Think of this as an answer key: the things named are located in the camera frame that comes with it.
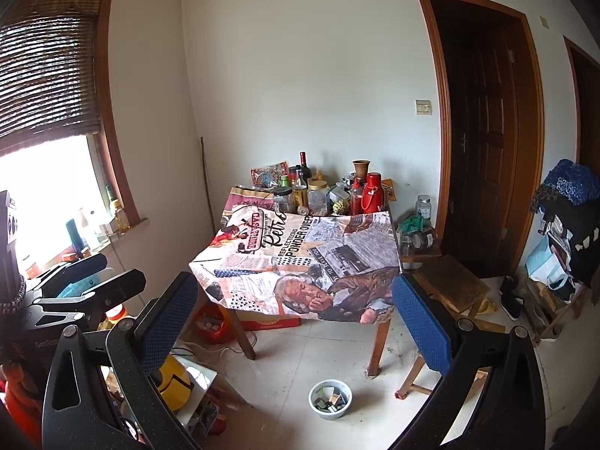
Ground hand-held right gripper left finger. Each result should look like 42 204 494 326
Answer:
42 271 200 450

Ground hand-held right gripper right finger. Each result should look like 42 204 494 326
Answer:
391 273 547 450

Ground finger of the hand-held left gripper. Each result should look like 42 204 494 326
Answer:
28 253 108 298
33 268 147 320

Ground white bowl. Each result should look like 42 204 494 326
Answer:
308 379 353 420

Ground dark teal flask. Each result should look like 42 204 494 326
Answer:
66 219 84 256

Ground orange capped bottle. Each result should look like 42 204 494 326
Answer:
105 304 137 333

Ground clear glass bottle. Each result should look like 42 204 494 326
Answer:
77 207 93 245

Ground red plastic basin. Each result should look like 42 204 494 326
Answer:
194 302 235 345

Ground wooden stool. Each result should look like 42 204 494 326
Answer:
412 255 491 315

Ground wooden chair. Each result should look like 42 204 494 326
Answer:
396 333 491 401

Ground wooden table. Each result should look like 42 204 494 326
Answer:
206 183 404 377

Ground yellow liquor bottle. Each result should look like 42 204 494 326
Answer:
110 199 131 233

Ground small side table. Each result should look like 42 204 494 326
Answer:
398 244 444 273

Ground yellow round helmet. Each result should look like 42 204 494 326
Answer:
157 355 195 413

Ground glass mirror panel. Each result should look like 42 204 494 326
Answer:
175 356 219 427

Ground crumpled foil bundle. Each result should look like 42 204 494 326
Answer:
412 226 439 249

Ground black shoes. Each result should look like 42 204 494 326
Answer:
499 276 526 322

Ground flat orange box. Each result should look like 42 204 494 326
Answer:
239 315 302 331

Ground printed tablecloth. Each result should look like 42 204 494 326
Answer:
189 197 401 325

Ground wooden rack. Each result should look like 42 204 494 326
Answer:
520 267 591 343

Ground thin wooden stick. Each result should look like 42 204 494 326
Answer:
201 137 217 235

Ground light blue paper bag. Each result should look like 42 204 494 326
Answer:
526 234 570 291

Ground red thermos jug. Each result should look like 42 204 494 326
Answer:
361 173 386 215

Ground pink printed bag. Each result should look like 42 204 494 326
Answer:
220 186 275 219

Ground gold lid jar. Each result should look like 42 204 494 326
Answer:
307 180 330 216

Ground black lid jar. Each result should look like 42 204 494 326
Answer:
273 187 294 214

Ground red nut snack bag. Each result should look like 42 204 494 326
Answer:
250 162 290 187

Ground black cloth white triangles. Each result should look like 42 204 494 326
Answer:
539 201 600 287

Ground clear yellow label bottle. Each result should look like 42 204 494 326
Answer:
293 165 309 212

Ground dark wooden door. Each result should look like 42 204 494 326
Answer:
429 0 521 277

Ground bamboo window blind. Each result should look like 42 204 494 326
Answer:
0 9 101 151

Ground blue knit cloth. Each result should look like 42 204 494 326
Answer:
544 159 600 206

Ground white cable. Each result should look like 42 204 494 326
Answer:
171 333 258 357

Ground wooden window frame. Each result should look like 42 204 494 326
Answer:
23 0 141 233

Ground brown door frame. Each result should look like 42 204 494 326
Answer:
415 0 545 282
564 36 600 170

